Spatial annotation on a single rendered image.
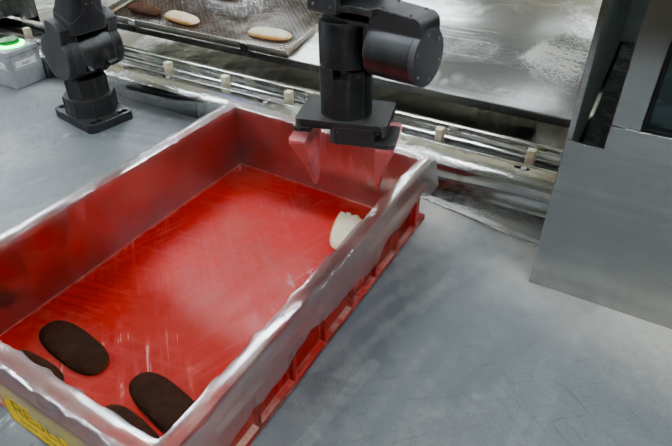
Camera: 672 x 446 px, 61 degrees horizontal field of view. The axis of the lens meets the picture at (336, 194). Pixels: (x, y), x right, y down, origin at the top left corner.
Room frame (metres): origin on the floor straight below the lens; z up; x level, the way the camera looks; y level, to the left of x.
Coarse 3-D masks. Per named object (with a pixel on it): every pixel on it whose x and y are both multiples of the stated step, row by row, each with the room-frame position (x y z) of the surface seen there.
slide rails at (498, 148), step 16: (16, 32) 1.29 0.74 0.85; (32, 32) 1.28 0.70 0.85; (144, 64) 1.10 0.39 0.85; (160, 64) 1.09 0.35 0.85; (208, 80) 1.02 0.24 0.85; (272, 96) 0.94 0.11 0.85; (416, 128) 0.81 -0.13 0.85; (432, 128) 0.81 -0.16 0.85; (448, 144) 0.76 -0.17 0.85; (464, 144) 0.77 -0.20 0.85; (480, 144) 0.76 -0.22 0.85; (496, 144) 0.76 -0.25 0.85; (512, 160) 0.71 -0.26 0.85; (544, 160) 0.71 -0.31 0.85
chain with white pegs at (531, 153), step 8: (24, 32) 1.25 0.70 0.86; (168, 64) 1.04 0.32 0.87; (168, 72) 1.04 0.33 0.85; (224, 80) 0.98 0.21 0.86; (288, 96) 0.91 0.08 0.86; (440, 128) 0.78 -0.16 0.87; (440, 136) 0.77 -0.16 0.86; (528, 152) 0.71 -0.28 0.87; (536, 152) 0.71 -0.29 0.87; (528, 160) 0.71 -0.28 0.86
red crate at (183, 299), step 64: (256, 192) 0.67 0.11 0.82; (320, 192) 0.67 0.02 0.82; (128, 256) 0.53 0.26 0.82; (192, 256) 0.53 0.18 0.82; (256, 256) 0.53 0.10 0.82; (320, 256) 0.53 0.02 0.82; (384, 256) 0.51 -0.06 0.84; (64, 320) 0.42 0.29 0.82; (128, 320) 0.42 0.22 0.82; (192, 320) 0.42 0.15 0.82; (256, 320) 0.42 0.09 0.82; (128, 384) 0.34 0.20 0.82; (192, 384) 0.34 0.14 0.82
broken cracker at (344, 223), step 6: (342, 216) 0.60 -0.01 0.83; (348, 216) 0.60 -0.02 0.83; (354, 216) 0.60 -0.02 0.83; (336, 222) 0.59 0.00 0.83; (342, 222) 0.59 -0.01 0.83; (348, 222) 0.59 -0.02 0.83; (354, 222) 0.59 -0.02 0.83; (336, 228) 0.57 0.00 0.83; (342, 228) 0.57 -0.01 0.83; (348, 228) 0.57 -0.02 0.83; (330, 234) 0.57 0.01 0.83; (336, 234) 0.56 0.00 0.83; (342, 234) 0.56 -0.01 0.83; (330, 240) 0.56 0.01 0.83; (336, 240) 0.55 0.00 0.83; (342, 240) 0.55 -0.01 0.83; (336, 246) 0.54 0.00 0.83
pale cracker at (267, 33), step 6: (252, 30) 1.13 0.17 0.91; (258, 30) 1.12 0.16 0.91; (264, 30) 1.12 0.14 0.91; (270, 30) 1.12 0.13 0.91; (276, 30) 1.12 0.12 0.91; (282, 30) 1.12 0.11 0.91; (258, 36) 1.11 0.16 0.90; (264, 36) 1.11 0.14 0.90; (270, 36) 1.10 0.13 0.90; (276, 36) 1.10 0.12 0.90; (282, 36) 1.10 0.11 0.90; (288, 36) 1.10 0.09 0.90
